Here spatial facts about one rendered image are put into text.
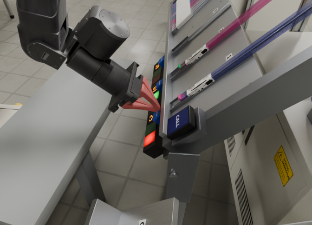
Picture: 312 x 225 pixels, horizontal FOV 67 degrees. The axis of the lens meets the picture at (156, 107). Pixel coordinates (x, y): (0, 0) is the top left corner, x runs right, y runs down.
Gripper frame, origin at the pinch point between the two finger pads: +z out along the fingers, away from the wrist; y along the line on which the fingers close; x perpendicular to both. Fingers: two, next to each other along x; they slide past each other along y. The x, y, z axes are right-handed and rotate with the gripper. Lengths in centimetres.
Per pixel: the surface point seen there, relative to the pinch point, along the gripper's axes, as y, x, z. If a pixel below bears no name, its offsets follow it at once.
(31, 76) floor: 102, 122, -29
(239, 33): 7.7, -20.7, 2.8
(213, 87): -2.4, -13.2, 2.7
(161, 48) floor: 151, 58, 44
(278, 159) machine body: 2.4, -7.4, 38.1
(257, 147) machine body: 13.5, -0.2, 44.5
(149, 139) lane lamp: -3.8, 5.5, 3.2
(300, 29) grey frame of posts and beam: 60, -30, 48
